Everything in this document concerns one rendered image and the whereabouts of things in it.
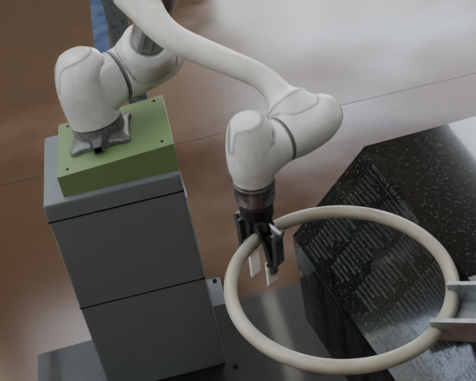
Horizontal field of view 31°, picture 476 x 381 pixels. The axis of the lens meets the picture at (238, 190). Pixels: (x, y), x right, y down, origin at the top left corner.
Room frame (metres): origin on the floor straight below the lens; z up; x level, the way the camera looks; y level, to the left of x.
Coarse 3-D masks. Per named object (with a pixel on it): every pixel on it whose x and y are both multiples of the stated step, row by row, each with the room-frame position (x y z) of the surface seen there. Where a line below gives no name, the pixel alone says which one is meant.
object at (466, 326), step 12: (456, 288) 1.25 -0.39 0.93; (468, 288) 1.23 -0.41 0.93; (468, 300) 1.23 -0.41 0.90; (456, 312) 1.22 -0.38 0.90; (468, 312) 1.20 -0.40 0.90; (432, 324) 1.17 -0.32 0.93; (444, 324) 1.15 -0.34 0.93; (456, 324) 1.14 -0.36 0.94; (468, 324) 1.13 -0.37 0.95; (444, 336) 1.15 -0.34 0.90; (456, 336) 1.14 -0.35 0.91; (468, 336) 1.13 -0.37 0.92
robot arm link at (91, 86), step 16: (80, 48) 2.27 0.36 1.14; (64, 64) 2.22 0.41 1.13; (80, 64) 2.21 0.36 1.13; (96, 64) 2.22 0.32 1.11; (112, 64) 2.25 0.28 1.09; (64, 80) 2.20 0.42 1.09; (80, 80) 2.18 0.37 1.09; (96, 80) 2.20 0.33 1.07; (112, 80) 2.22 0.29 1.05; (64, 96) 2.19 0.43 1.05; (80, 96) 2.18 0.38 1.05; (96, 96) 2.18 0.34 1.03; (112, 96) 2.20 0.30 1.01; (128, 96) 2.24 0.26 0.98; (64, 112) 2.21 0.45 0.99; (80, 112) 2.17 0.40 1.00; (96, 112) 2.17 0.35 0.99; (112, 112) 2.20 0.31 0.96; (80, 128) 2.18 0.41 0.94; (96, 128) 2.17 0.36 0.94
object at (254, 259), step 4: (252, 252) 1.54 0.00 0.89; (256, 252) 1.54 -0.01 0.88; (252, 256) 1.53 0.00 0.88; (256, 256) 1.54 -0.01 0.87; (252, 260) 1.53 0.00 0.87; (256, 260) 1.54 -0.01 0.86; (252, 264) 1.53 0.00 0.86; (256, 264) 1.54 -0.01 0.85; (260, 264) 1.55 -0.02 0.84; (252, 268) 1.53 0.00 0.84; (256, 268) 1.54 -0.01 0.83; (260, 268) 1.55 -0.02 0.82; (252, 272) 1.53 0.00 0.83; (256, 272) 1.54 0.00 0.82; (252, 276) 1.53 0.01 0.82
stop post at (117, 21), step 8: (104, 0) 3.14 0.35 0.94; (104, 8) 3.13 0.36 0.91; (112, 8) 3.14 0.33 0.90; (112, 16) 3.14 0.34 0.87; (120, 16) 3.14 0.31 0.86; (112, 24) 3.14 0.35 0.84; (120, 24) 3.14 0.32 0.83; (128, 24) 3.15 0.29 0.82; (112, 32) 3.13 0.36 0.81; (120, 32) 3.14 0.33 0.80; (112, 40) 3.14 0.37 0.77; (136, 96) 3.14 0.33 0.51; (144, 96) 3.14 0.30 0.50
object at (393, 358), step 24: (288, 216) 1.56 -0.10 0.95; (312, 216) 1.56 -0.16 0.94; (336, 216) 1.55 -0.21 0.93; (360, 216) 1.54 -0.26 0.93; (384, 216) 1.51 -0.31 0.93; (432, 240) 1.41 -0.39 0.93; (240, 264) 1.43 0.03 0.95; (240, 312) 1.28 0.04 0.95; (264, 336) 1.21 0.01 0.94; (432, 336) 1.15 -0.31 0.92; (288, 360) 1.14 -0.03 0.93; (312, 360) 1.13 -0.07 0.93; (336, 360) 1.12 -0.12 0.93; (360, 360) 1.11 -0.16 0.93; (384, 360) 1.11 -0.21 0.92; (408, 360) 1.11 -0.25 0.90
